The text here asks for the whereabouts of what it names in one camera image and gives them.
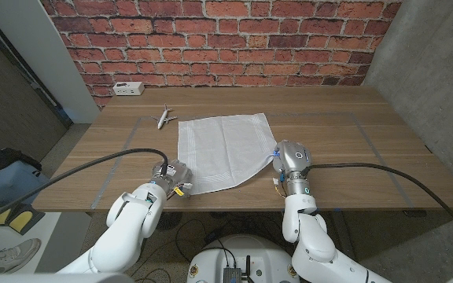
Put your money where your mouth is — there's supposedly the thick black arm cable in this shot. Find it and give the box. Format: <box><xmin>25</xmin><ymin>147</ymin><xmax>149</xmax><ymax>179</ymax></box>
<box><xmin>0</xmin><ymin>148</ymin><xmax>169</xmax><ymax>231</ymax></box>
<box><xmin>307</xmin><ymin>162</ymin><xmax>453</xmax><ymax>245</ymax></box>

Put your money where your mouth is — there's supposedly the white toy plane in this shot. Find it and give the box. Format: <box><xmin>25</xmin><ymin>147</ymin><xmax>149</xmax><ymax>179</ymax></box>
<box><xmin>150</xmin><ymin>103</ymin><xmax>179</xmax><ymax>130</ymax></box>

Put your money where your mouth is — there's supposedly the blue storage bin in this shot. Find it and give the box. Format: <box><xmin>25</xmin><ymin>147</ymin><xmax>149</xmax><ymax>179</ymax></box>
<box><xmin>0</xmin><ymin>159</ymin><xmax>50</xmax><ymax>215</ymax></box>

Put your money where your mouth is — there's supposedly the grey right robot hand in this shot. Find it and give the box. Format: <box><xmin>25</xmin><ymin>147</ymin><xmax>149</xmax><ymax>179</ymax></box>
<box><xmin>271</xmin><ymin>139</ymin><xmax>312</xmax><ymax>182</ymax></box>

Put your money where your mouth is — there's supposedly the grey electronics box with antenna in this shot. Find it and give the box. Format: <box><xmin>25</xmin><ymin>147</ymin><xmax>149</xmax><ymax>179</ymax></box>
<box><xmin>222</xmin><ymin>255</ymin><xmax>253</xmax><ymax>283</ymax></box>

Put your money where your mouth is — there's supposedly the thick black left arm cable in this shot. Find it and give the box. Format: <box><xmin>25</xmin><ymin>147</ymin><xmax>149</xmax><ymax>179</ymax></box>
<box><xmin>0</xmin><ymin>148</ymin><xmax>169</xmax><ymax>231</ymax></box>

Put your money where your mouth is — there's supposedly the grey table leg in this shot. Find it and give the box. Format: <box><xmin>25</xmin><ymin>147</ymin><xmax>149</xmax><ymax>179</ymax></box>
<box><xmin>330</xmin><ymin>211</ymin><xmax>356</xmax><ymax>263</ymax></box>

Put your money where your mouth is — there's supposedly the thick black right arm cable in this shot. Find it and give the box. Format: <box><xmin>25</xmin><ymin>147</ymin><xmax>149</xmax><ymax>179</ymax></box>
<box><xmin>307</xmin><ymin>162</ymin><xmax>453</xmax><ymax>245</ymax></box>

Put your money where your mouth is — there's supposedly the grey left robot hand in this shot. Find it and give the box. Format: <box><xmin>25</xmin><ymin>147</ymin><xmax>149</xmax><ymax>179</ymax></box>
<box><xmin>151</xmin><ymin>159</ymin><xmax>194</xmax><ymax>200</ymax></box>

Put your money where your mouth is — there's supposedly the round black floor fan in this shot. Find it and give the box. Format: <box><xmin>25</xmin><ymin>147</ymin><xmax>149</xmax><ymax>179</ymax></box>
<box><xmin>155</xmin><ymin>211</ymin><xmax>183</xmax><ymax>232</ymax></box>

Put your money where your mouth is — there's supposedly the grey white sneaker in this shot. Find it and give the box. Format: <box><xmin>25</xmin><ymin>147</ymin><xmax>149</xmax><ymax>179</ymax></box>
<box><xmin>0</xmin><ymin>237</ymin><xmax>42</xmax><ymax>274</ymax></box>

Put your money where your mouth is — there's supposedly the white floor board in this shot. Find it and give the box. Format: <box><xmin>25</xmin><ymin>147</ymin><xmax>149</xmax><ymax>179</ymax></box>
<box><xmin>0</xmin><ymin>211</ymin><xmax>93</xmax><ymax>274</ymax></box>

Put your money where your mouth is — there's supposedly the red brick print backdrop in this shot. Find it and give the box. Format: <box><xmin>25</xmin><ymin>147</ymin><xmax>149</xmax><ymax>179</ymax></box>
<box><xmin>39</xmin><ymin>0</ymin><xmax>403</xmax><ymax>109</ymax></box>

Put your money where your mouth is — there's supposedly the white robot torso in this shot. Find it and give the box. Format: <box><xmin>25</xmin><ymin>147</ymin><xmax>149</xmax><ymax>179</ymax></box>
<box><xmin>186</xmin><ymin>234</ymin><xmax>301</xmax><ymax>283</ymax></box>

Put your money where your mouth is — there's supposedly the white power strip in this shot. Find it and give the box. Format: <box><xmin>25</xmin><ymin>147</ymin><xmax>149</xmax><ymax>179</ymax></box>
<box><xmin>112</xmin><ymin>81</ymin><xmax>145</xmax><ymax>97</ymax></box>

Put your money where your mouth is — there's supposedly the white handkerchief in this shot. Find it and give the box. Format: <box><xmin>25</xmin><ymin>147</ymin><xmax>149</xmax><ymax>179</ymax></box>
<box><xmin>177</xmin><ymin>112</ymin><xmax>278</xmax><ymax>196</ymax></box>

